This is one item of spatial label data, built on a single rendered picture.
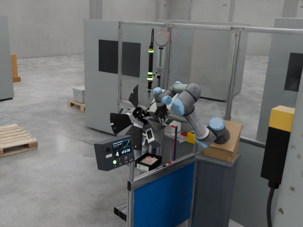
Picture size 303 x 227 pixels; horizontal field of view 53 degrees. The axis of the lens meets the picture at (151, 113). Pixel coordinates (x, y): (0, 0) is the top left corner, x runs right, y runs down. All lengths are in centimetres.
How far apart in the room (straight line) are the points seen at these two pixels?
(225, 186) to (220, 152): 28
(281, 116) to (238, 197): 295
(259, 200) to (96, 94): 353
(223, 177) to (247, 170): 72
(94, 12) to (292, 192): 853
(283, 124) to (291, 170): 7
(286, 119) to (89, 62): 532
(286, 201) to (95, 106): 539
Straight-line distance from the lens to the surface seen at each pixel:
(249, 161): 320
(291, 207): 51
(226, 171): 254
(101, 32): 547
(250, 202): 337
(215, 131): 238
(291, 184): 49
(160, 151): 333
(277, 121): 48
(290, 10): 663
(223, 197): 265
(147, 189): 263
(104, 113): 566
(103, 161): 211
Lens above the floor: 205
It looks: 17 degrees down
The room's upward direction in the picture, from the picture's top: 3 degrees clockwise
